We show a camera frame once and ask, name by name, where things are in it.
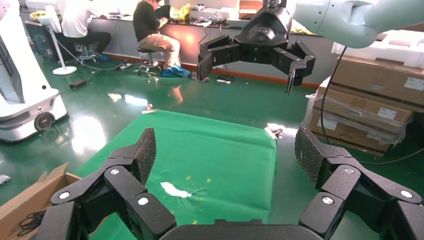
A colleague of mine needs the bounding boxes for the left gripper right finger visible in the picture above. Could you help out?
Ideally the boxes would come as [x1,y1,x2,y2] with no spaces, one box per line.
[294,126,424,240]

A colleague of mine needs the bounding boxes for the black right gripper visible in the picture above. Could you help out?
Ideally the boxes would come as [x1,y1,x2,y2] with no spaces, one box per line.
[196,6,317,96]

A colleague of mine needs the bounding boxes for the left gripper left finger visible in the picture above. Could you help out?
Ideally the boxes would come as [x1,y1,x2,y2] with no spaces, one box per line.
[34,127,177,240]

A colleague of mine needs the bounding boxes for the brown box on workbench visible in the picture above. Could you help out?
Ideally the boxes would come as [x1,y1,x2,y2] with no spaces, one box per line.
[238,0,265,20]

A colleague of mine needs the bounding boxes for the open brown cardboard box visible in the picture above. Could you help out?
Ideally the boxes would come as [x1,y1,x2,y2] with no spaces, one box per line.
[0,161,82,240]

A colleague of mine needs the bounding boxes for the plastic-wrapped cardboard carton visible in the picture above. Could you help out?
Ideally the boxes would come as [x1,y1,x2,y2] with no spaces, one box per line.
[307,108,406,158]

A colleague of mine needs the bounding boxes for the long grey workbench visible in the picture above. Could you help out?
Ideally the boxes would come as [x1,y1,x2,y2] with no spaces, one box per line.
[19,9,332,88]

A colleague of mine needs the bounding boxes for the cardboard carton with white label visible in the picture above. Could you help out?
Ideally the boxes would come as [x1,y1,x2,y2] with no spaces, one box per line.
[312,85,414,134]

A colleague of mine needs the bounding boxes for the blue bag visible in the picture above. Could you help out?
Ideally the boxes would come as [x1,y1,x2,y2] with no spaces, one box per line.
[160,64,193,79]

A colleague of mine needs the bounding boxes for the green table cloth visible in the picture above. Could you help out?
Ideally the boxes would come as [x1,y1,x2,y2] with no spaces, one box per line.
[74,109,278,240]

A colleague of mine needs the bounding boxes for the yellow plastic bag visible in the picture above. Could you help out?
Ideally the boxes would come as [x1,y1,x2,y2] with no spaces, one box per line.
[170,2,192,21]

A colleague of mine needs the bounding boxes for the black round stool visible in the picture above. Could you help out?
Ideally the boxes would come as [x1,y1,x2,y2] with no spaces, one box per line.
[136,46,161,78]

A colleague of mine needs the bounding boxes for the person in black shirt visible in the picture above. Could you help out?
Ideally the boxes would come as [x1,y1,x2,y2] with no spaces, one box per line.
[132,0,182,69]

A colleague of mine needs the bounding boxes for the black power adapter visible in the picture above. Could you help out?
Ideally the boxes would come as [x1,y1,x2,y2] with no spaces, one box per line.
[69,79,88,90]

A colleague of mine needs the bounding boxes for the large taped cardboard carton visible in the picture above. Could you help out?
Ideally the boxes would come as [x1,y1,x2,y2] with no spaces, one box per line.
[330,54,424,113]

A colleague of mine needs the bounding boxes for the white floor stand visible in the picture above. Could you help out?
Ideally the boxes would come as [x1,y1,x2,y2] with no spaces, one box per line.
[45,5,78,77]

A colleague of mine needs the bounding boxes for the black office chair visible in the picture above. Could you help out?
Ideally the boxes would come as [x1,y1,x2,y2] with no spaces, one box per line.
[76,42,101,66]

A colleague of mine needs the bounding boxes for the white wheeled robot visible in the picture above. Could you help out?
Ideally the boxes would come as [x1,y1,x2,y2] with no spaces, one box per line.
[0,0,69,144]

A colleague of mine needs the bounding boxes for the white foam packing block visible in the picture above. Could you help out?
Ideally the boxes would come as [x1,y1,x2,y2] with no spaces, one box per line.
[330,29,424,69]

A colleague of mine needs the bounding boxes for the person in white shirt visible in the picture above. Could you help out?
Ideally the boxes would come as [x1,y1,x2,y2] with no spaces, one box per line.
[60,0,113,57]

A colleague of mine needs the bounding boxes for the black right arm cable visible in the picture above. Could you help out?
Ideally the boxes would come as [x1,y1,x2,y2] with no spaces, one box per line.
[319,46,424,167]

